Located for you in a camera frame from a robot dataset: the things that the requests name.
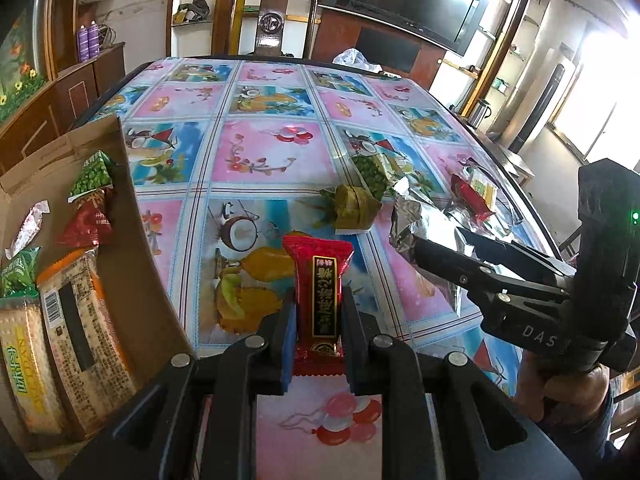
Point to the brown cardboard box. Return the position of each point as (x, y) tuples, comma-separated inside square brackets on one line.
[(143, 318)]

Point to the red triangle snack packet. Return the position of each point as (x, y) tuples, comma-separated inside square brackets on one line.
[(90, 225)]

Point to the steel electric kettle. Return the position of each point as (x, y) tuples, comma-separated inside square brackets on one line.
[(481, 110)]

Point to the green pea triangle packet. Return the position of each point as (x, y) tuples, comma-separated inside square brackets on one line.
[(95, 175)]

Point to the colourful fruit print tablecloth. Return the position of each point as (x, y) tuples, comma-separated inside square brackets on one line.
[(229, 156)]

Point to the purple bottle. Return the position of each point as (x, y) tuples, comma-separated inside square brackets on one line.
[(94, 39), (83, 44)]

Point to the white floor air conditioner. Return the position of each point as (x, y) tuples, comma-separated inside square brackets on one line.
[(543, 95)]

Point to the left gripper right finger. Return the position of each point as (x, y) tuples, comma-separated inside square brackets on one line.
[(364, 346)]

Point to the purple bottle right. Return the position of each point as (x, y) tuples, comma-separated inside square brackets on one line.
[(94, 39)]

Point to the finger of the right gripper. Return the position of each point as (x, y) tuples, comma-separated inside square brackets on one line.
[(477, 279), (525, 262)]

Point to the wooden chair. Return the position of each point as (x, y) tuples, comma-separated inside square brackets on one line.
[(270, 28)]

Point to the flower mural glass panel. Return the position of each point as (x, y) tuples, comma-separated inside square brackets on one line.
[(23, 59)]

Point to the Weidan cracker pack green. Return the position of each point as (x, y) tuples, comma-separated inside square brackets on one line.
[(24, 350)]

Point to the green pea bag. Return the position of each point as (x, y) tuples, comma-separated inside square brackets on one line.
[(377, 173)]

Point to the yellow green pea packet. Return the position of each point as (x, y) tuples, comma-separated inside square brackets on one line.
[(352, 209)]

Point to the purple bottle left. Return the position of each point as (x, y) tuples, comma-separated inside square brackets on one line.
[(83, 44)]

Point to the red rectangular candy bar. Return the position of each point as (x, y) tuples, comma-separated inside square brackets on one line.
[(319, 266)]

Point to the orange cracker pack back side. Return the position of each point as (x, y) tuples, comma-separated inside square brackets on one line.
[(87, 355)]

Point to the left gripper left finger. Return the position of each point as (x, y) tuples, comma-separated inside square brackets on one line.
[(275, 364)]

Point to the small green snack packet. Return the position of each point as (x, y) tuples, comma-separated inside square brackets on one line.
[(18, 277)]

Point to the wooden side cabinet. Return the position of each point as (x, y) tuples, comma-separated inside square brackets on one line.
[(54, 109)]

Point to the wooden side table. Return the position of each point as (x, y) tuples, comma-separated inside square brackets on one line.
[(511, 162)]

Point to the person's right hand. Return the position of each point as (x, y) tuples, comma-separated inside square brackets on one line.
[(560, 400)]

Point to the silver foil snack bag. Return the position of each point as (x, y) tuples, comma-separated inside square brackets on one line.
[(415, 221)]

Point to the white plastic bag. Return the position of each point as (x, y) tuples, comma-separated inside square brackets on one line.
[(353, 58)]

